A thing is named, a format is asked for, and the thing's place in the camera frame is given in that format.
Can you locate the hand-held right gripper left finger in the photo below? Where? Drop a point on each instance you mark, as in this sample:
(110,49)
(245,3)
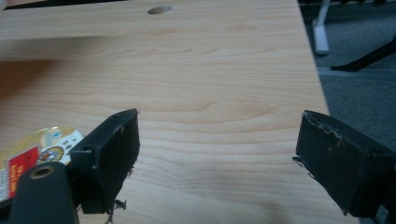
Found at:
(109,155)

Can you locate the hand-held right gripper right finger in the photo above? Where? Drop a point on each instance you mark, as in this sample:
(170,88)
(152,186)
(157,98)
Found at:
(336,161)

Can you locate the white furniture leg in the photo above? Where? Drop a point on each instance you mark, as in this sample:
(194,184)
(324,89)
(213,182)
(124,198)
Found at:
(320,34)

